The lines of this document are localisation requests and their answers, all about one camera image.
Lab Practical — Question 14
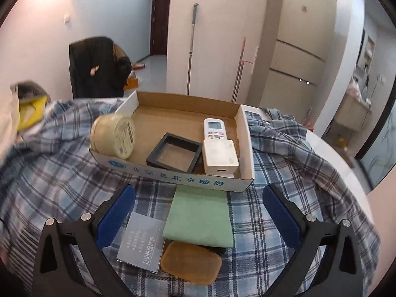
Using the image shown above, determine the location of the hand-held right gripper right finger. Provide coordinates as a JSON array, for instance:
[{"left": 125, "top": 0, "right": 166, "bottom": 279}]
[{"left": 261, "top": 184, "right": 364, "bottom": 297}]

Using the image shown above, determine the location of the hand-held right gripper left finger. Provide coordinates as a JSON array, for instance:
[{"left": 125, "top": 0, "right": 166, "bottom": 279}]
[{"left": 32, "top": 184, "right": 137, "bottom": 297}]

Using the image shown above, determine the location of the grey rectangular box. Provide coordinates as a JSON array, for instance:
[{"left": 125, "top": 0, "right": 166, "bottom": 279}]
[{"left": 117, "top": 212, "right": 166, "bottom": 273}]

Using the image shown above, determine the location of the black square frame case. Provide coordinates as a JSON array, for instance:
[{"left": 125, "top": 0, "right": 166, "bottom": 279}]
[{"left": 146, "top": 132, "right": 205, "bottom": 174}]

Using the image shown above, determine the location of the green cloth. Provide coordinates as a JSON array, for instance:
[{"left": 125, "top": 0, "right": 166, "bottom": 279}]
[{"left": 162, "top": 186, "right": 234, "bottom": 248}]

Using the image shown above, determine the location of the cream round jar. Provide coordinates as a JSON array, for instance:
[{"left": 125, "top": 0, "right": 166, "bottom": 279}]
[{"left": 90, "top": 113, "right": 137, "bottom": 160}]

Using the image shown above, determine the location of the white charger box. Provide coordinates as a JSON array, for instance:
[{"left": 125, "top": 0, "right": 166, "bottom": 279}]
[{"left": 202, "top": 139, "right": 239, "bottom": 176}]

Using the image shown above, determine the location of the shallow cardboard box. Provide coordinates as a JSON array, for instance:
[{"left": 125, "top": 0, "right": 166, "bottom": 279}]
[{"left": 89, "top": 90, "right": 256, "bottom": 192}]

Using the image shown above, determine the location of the white rectangular box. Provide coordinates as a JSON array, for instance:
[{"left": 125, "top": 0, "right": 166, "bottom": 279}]
[{"left": 203, "top": 118, "right": 226, "bottom": 143}]

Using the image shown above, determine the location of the blue plaid cloth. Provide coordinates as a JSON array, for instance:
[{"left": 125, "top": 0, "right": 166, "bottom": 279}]
[{"left": 0, "top": 99, "right": 376, "bottom": 297}]

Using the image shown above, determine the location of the patterned glass door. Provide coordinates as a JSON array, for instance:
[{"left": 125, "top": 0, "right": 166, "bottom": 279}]
[{"left": 356, "top": 77, "right": 396, "bottom": 192}]

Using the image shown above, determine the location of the beige bathroom vanity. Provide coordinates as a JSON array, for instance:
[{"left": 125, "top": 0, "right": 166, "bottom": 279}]
[{"left": 334, "top": 93, "right": 372, "bottom": 130}]

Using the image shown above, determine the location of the orange box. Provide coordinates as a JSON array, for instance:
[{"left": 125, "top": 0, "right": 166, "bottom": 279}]
[{"left": 125, "top": 76, "right": 140, "bottom": 92}]

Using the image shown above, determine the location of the white plastic bag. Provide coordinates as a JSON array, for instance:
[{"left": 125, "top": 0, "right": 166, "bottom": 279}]
[{"left": 0, "top": 93, "right": 21, "bottom": 161}]

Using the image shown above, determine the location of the pink cloth pile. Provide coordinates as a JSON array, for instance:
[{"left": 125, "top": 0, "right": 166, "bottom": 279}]
[{"left": 346, "top": 77, "right": 367, "bottom": 101}]

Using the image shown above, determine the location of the black jacket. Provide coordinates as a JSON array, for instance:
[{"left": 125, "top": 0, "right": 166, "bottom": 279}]
[{"left": 69, "top": 36, "right": 132, "bottom": 99}]

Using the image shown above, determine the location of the beige refrigerator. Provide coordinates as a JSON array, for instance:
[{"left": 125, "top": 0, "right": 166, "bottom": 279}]
[{"left": 258, "top": 0, "right": 339, "bottom": 121}]

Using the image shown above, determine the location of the brown entrance door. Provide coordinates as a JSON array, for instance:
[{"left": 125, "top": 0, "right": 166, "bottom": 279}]
[{"left": 150, "top": 0, "right": 172, "bottom": 56}]

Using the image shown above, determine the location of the wall niche shelf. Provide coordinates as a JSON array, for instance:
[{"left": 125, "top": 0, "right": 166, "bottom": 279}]
[{"left": 360, "top": 34, "right": 375, "bottom": 78}]

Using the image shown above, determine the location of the grey mop handle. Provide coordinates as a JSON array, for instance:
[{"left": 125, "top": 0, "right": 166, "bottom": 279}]
[{"left": 186, "top": 3, "right": 199, "bottom": 96}]

